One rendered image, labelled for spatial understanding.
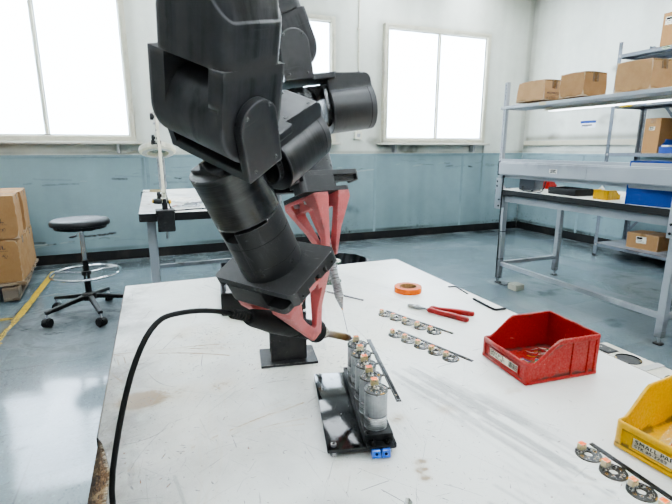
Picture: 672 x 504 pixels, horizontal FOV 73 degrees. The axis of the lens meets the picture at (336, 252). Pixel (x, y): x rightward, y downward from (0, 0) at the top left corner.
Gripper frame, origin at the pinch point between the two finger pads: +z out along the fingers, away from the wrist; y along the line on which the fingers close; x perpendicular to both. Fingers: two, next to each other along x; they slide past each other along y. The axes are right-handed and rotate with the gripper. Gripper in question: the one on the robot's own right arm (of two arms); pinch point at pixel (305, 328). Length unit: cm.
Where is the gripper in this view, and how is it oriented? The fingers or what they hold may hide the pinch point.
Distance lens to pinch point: 47.7
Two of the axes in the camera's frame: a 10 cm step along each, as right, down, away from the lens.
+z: 3.0, 7.6, 5.7
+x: -5.3, 6.3, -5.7
